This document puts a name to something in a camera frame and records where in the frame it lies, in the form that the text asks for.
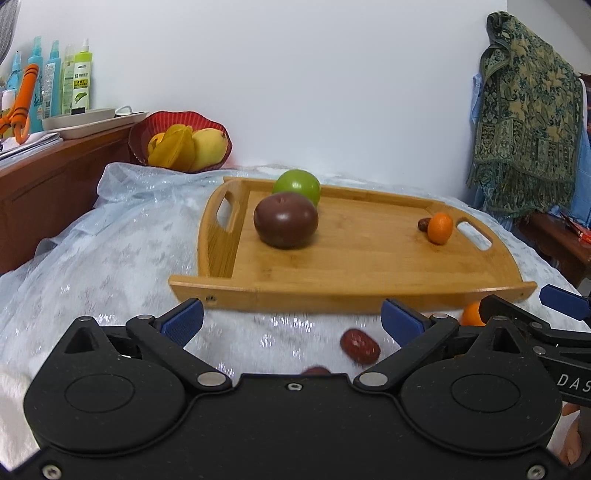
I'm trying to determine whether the orange mandarin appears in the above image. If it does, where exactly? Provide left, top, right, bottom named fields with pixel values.
left=459, top=301, right=485, bottom=327

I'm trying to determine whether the small orange kumquat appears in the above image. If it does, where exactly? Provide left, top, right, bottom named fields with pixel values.
left=427, top=212, right=454, bottom=245

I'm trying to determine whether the dark red jujube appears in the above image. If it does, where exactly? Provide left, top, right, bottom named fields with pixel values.
left=418, top=217, right=431, bottom=232

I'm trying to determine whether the red jujube partly hidden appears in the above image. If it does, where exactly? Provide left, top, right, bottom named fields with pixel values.
left=303, top=365, right=332, bottom=376

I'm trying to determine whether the person's right hand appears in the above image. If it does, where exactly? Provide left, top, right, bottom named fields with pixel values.
left=559, top=403, right=582, bottom=466

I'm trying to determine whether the wooden side table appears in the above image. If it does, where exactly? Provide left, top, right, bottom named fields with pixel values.
left=518, top=213, right=590, bottom=287

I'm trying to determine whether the red packet on table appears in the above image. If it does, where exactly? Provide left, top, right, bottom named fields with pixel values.
left=560, top=212, right=591, bottom=244

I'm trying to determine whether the bamboo serving tray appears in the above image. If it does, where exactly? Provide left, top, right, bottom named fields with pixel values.
left=168, top=177, right=536, bottom=314

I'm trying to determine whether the dark purple round fruit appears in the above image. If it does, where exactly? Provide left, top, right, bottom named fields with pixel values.
left=253, top=192, right=318, bottom=249

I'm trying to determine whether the yellow starfruit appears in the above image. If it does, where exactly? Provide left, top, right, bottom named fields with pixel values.
left=148, top=124, right=195, bottom=173

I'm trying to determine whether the wooden cabinet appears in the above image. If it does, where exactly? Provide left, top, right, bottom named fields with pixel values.
left=1, top=126, right=130, bottom=273

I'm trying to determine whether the yellow mango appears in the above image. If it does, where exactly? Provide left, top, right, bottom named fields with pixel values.
left=189, top=128, right=228, bottom=173

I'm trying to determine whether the green apple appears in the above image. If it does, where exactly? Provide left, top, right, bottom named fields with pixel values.
left=271, top=169, right=322, bottom=206

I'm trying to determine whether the green patterned hanging cloth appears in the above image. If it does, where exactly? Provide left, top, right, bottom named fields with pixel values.
left=468, top=11, right=583, bottom=218

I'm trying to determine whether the red fruit bowl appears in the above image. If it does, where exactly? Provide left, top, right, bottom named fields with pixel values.
left=128, top=111, right=232, bottom=173

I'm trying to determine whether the white rectangular tray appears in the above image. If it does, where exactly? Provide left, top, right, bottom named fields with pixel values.
left=42, top=109, right=147, bottom=140

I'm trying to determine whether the teal spray bottle tall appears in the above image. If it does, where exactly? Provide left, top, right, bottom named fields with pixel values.
left=27, top=36, right=43, bottom=133

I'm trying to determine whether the pale green bottle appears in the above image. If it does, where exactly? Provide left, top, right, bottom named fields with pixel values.
left=60, top=45, right=75, bottom=115

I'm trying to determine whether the green white spray bottle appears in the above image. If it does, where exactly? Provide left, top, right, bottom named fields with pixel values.
left=71, top=39, right=92, bottom=115

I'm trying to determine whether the small teal bottle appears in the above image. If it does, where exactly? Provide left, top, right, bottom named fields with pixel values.
left=6, top=51, right=23, bottom=92

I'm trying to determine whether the orange handled tool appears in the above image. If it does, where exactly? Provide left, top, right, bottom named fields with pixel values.
left=0, top=65, right=38, bottom=145

